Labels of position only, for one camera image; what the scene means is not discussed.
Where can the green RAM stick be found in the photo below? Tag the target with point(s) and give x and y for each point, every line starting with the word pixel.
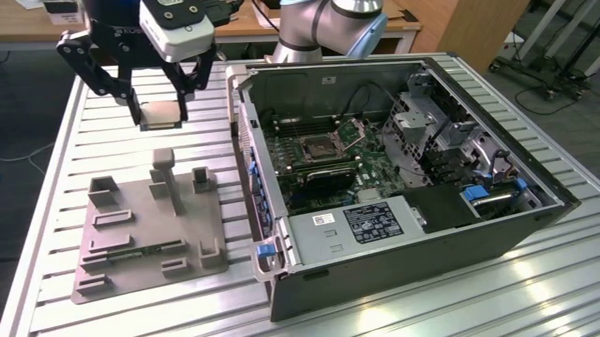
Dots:
pixel 134 253

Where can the silver metal drive cage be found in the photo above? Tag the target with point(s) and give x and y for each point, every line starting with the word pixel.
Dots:
pixel 417 123

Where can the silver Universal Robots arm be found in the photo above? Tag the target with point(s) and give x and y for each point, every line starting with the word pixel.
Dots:
pixel 305 21

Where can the blue case latch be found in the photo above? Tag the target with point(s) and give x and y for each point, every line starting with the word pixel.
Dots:
pixel 265 252

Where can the silver square CPU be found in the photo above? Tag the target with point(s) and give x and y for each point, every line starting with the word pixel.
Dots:
pixel 162 114

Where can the wooden cabinet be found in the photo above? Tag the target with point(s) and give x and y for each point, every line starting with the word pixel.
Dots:
pixel 468 31

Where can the blue slot retainer clip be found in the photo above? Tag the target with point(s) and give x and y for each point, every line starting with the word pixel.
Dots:
pixel 251 165

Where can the open cardboard box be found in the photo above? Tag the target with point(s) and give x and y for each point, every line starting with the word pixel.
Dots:
pixel 267 15

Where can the black wheeled equipment stand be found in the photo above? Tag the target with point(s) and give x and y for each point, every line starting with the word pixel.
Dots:
pixel 501 65

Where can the small blue bay tab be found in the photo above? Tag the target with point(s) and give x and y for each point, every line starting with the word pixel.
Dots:
pixel 521 185

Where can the black RAM slot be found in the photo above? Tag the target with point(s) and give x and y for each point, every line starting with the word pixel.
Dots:
pixel 305 128
pixel 306 132
pixel 300 120
pixel 302 124

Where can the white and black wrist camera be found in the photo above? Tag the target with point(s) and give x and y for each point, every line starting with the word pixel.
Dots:
pixel 183 31

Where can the black open PC case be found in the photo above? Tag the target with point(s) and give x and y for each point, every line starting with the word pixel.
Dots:
pixel 421 267

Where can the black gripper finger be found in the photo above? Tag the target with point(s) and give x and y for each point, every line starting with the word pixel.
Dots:
pixel 88 66
pixel 203 75

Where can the black graphics card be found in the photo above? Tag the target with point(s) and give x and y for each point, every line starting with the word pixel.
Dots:
pixel 328 182

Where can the white box with black top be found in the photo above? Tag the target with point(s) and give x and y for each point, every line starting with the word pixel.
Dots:
pixel 63 14

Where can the CPU socket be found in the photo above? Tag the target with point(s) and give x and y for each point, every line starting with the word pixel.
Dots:
pixel 321 147

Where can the grey parts rack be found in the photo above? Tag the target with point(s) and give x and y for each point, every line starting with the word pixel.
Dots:
pixel 150 217

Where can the silver chipset heatsink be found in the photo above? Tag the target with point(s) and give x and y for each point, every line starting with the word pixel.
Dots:
pixel 373 195

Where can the thin metal locking lever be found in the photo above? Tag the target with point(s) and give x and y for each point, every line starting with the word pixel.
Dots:
pixel 296 130

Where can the green motherboard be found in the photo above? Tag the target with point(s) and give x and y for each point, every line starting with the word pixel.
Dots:
pixel 370 168

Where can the grey power supply unit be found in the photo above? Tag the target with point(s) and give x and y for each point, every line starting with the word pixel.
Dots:
pixel 324 242

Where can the black disk bay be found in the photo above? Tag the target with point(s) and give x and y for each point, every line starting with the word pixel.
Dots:
pixel 440 210

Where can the flat cardboard sheet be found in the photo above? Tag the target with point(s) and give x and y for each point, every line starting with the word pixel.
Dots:
pixel 398 10

